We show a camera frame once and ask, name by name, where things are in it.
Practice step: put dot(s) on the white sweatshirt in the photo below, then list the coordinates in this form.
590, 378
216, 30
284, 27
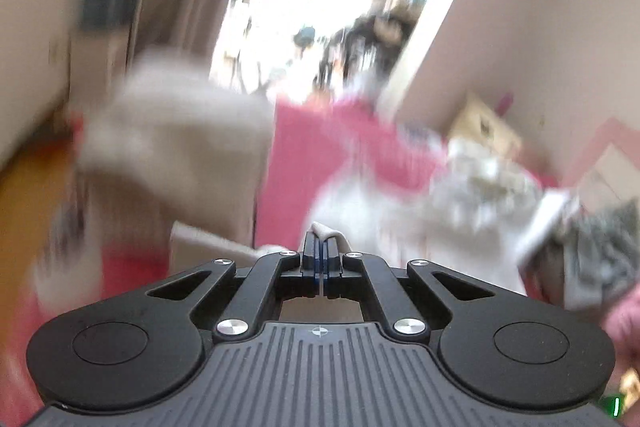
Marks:
370, 217

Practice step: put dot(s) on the folded beige garment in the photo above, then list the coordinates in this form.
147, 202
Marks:
175, 142

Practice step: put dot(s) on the pink floral blanket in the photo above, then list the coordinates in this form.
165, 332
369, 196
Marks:
295, 157

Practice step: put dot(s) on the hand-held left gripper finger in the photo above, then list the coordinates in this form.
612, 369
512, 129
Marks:
326, 259
316, 259

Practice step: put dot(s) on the person's right forearm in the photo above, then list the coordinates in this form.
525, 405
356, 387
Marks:
625, 322

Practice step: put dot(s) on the cream fleece garment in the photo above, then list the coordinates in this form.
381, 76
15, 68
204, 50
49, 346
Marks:
480, 177

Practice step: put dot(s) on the light grey garment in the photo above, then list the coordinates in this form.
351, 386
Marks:
595, 247

